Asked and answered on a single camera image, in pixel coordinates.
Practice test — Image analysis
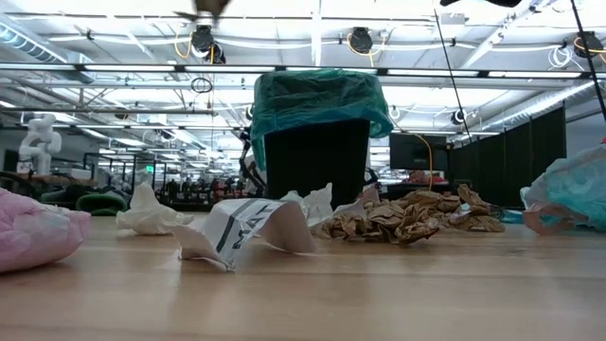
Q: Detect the white tissue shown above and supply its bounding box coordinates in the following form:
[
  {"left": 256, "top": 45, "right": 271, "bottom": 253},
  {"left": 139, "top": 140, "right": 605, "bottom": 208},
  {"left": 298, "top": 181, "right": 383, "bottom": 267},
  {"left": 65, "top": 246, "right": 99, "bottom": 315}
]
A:
[
  {"left": 116, "top": 182, "right": 195, "bottom": 237},
  {"left": 282, "top": 183, "right": 335, "bottom": 229}
]

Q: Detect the white wrapper with dark print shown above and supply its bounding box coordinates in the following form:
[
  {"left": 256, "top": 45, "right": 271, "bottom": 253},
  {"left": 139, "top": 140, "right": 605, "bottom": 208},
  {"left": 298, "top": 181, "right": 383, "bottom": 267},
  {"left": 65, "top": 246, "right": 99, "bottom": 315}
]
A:
[{"left": 330, "top": 198, "right": 369, "bottom": 220}]

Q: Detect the grey cone with green rim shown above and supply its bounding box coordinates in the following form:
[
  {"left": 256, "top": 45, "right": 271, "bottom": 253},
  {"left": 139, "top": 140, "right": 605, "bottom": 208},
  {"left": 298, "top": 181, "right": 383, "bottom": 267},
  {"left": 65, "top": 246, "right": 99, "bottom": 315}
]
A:
[{"left": 75, "top": 190, "right": 130, "bottom": 218}]

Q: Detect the white wrapper with MAT print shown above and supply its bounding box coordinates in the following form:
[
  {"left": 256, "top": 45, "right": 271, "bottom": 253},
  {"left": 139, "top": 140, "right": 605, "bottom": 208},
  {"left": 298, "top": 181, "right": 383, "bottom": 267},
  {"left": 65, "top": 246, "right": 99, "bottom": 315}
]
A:
[{"left": 169, "top": 197, "right": 317, "bottom": 273}]

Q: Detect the grey ceiling duct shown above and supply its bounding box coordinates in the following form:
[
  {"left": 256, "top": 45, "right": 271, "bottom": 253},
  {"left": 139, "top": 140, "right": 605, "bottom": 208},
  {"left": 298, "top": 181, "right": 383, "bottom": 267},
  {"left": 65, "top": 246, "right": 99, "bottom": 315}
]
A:
[{"left": 0, "top": 21, "right": 70, "bottom": 65}]

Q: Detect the yellow cable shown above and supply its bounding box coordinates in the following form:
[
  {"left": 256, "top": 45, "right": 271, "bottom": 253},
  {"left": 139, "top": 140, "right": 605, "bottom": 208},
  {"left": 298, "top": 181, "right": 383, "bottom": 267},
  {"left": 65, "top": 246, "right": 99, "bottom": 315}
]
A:
[{"left": 412, "top": 133, "right": 435, "bottom": 206}]

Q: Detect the thin black diagonal pole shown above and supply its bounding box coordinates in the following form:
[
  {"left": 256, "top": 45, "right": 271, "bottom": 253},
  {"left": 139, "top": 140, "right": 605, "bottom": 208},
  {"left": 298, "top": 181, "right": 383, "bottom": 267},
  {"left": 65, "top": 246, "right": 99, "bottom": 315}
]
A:
[
  {"left": 433, "top": 8, "right": 473, "bottom": 142},
  {"left": 570, "top": 0, "right": 606, "bottom": 122}
]

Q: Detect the pink plastic bag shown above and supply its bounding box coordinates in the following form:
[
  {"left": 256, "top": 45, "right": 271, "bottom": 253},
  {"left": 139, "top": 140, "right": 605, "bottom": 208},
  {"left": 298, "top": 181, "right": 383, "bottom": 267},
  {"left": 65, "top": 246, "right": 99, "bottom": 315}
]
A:
[{"left": 0, "top": 187, "right": 93, "bottom": 275}]

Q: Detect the teal trash bag with trash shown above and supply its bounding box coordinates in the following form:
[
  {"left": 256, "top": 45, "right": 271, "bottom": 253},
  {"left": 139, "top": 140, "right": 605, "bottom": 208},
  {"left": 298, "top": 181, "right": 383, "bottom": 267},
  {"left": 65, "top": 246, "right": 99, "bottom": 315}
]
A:
[{"left": 249, "top": 68, "right": 394, "bottom": 172}]

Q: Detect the long ceiling light bar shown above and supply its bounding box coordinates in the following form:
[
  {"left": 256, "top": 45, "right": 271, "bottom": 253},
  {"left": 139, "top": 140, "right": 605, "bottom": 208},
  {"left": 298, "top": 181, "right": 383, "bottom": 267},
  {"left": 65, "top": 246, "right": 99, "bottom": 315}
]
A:
[{"left": 0, "top": 63, "right": 606, "bottom": 80}]

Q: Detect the brown paper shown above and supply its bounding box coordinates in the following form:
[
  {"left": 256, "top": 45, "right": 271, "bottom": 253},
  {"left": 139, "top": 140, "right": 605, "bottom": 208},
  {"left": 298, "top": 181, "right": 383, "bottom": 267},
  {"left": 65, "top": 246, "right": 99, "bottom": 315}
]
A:
[
  {"left": 320, "top": 198, "right": 444, "bottom": 246},
  {"left": 401, "top": 183, "right": 507, "bottom": 234},
  {"left": 172, "top": 0, "right": 233, "bottom": 23}
]

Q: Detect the black curtain partition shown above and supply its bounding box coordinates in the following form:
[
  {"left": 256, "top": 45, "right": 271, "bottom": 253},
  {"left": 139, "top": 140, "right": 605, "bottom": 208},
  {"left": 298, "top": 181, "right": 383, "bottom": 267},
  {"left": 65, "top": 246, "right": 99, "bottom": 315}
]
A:
[{"left": 448, "top": 106, "right": 568, "bottom": 209}]

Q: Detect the hanging black cable coil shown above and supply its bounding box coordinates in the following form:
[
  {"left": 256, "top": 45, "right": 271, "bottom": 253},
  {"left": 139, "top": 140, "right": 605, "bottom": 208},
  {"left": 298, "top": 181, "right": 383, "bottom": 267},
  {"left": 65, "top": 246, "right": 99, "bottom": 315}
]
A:
[{"left": 189, "top": 76, "right": 214, "bottom": 95}]

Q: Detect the black trash bin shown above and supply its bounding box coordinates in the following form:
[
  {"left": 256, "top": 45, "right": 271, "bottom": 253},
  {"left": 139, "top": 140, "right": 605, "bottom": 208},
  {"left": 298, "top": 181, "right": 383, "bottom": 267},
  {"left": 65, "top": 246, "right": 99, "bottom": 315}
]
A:
[{"left": 263, "top": 117, "right": 372, "bottom": 209}]

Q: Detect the black monitor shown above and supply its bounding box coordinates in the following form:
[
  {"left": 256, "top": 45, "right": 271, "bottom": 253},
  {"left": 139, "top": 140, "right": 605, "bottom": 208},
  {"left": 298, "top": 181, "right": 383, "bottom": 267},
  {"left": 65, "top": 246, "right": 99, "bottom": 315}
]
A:
[{"left": 388, "top": 133, "right": 450, "bottom": 171}]

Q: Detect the fresh light blue trash bag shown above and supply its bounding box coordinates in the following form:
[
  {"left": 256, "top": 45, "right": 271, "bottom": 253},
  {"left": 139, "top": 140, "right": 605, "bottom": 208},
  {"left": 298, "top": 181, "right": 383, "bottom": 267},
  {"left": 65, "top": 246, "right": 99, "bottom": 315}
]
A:
[{"left": 519, "top": 144, "right": 606, "bottom": 237}]

